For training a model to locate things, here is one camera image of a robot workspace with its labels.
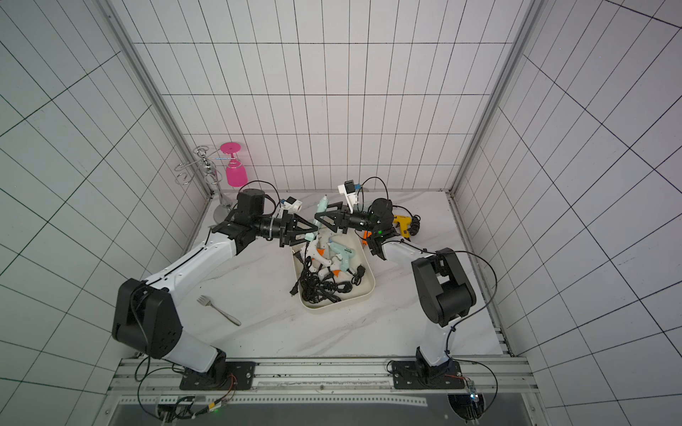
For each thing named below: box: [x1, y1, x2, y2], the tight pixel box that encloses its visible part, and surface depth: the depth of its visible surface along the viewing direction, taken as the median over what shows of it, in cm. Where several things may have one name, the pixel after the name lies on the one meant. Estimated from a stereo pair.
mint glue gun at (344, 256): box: [326, 241, 356, 277], surface depth 97 cm
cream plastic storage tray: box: [290, 229, 376, 312], surface depth 92 cm
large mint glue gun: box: [315, 193, 330, 214], surface depth 76 cm
